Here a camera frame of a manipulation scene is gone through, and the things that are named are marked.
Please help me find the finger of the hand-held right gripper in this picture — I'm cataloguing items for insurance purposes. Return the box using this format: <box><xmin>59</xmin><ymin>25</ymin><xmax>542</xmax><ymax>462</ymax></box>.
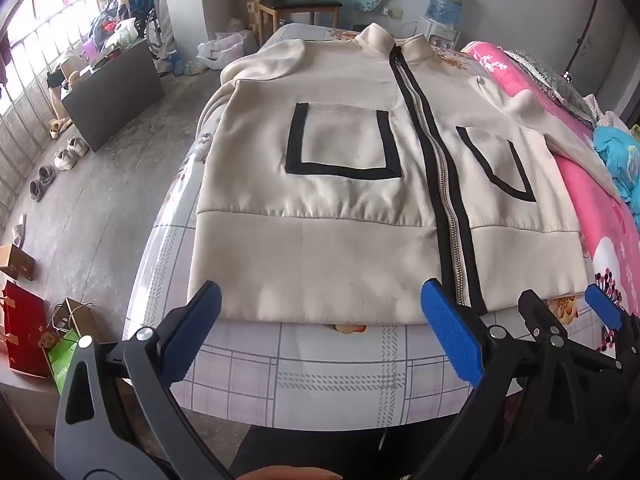
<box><xmin>518</xmin><ymin>289</ymin><xmax>621</xmax><ymax>376</ymax></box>
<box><xmin>584</xmin><ymin>284</ymin><xmax>640</xmax><ymax>356</ymax></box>

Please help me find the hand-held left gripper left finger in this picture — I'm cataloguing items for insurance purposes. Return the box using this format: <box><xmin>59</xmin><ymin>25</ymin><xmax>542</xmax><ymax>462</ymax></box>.
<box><xmin>54</xmin><ymin>281</ymin><xmax>236</xmax><ymax>480</ymax></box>

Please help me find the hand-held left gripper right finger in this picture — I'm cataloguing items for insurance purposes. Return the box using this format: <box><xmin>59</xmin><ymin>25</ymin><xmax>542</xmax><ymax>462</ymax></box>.
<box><xmin>407</xmin><ymin>279</ymin><xmax>596</xmax><ymax>480</ymax></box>

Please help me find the cream zip jacket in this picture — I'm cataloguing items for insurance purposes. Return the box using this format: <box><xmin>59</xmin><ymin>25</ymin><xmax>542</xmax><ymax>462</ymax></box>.
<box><xmin>187</xmin><ymin>24</ymin><xmax>626</xmax><ymax>326</ymax></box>

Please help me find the pile of clothes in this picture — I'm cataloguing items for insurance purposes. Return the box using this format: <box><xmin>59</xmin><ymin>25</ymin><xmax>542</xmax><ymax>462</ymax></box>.
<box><xmin>87</xmin><ymin>0</ymin><xmax>151</xmax><ymax>46</ymax></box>

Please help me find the pink floral blanket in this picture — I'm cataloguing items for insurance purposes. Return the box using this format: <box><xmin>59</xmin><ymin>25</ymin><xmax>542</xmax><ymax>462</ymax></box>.
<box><xmin>460</xmin><ymin>40</ymin><xmax>640</xmax><ymax>321</ymax></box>

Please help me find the floral checked bed sheet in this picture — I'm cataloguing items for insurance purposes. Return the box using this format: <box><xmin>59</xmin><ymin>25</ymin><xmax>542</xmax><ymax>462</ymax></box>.
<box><xmin>122</xmin><ymin>22</ymin><xmax>621</xmax><ymax>431</ymax></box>

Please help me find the brown paper bag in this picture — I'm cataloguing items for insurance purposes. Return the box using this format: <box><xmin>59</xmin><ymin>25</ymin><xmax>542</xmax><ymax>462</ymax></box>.
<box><xmin>47</xmin><ymin>297</ymin><xmax>98</xmax><ymax>356</ymax></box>

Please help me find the green paper bag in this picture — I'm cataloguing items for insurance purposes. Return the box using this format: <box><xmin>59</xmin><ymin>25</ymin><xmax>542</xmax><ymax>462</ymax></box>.
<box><xmin>44</xmin><ymin>330</ymin><xmax>81</xmax><ymax>396</ymax></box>

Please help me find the blue floral cloth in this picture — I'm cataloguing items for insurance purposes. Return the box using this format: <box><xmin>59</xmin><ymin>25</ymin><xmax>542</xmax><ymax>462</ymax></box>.
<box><xmin>592</xmin><ymin>125</ymin><xmax>640</xmax><ymax>201</ymax></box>

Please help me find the red box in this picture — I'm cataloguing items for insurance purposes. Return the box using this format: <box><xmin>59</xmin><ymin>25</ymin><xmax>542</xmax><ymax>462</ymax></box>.
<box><xmin>0</xmin><ymin>281</ymin><xmax>51</xmax><ymax>378</ymax></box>

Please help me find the brown cardboard box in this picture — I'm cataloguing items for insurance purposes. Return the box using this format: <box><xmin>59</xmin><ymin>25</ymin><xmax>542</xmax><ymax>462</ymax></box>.
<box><xmin>0</xmin><ymin>244</ymin><xmax>37</xmax><ymax>281</ymax></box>

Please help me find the grey patterned blanket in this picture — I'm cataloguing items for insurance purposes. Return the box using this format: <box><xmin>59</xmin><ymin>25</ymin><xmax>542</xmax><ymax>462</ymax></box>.
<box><xmin>505</xmin><ymin>50</ymin><xmax>596</xmax><ymax>126</ymax></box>

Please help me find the dark grey cabinet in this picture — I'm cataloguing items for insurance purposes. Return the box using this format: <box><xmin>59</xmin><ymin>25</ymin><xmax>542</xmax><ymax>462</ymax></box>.
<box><xmin>47</xmin><ymin>40</ymin><xmax>166</xmax><ymax>153</ymax></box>

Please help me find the grey wardrobe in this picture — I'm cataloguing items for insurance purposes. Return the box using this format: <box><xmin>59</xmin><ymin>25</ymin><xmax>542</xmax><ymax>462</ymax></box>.
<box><xmin>565</xmin><ymin>0</ymin><xmax>640</xmax><ymax>111</ymax></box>

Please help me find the white plastic bag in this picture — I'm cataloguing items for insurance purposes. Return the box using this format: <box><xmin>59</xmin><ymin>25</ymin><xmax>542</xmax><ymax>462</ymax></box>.
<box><xmin>197</xmin><ymin>30</ymin><xmax>258</xmax><ymax>71</ymax></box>

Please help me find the white water dispenser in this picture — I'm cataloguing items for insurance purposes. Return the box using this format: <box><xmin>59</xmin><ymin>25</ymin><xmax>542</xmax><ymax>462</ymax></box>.
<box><xmin>420</xmin><ymin>15</ymin><xmax>461</xmax><ymax>51</ymax></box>

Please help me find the metal window railing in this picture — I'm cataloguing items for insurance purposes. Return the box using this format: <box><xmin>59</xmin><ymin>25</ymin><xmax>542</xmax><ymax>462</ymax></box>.
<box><xmin>0</xmin><ymin>0</ymin><xmax>151</xmax><ymax>211</ymax></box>

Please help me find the wooden chair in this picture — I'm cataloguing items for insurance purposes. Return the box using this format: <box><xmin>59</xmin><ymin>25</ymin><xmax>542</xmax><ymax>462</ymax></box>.
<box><xmin>257</xmin><ymin>0</ymin><xmax>343</xmax><ymax>46</ymax></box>

